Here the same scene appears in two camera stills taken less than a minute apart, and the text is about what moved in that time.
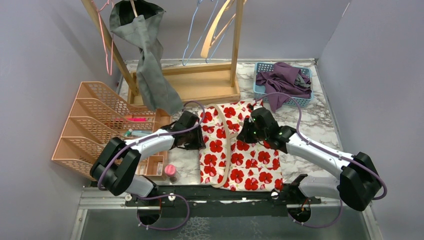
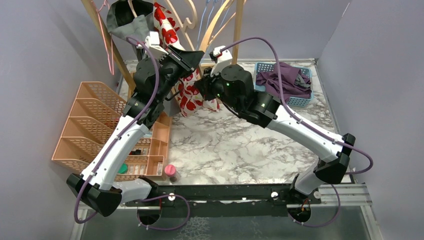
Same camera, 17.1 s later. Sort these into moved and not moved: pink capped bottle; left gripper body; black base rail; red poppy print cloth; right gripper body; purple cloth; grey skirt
Moved: right gripper body; red poppy print cloth; left gripper body
Not moved: black base rail; purple cloth; pink capped bottle; grey skirt
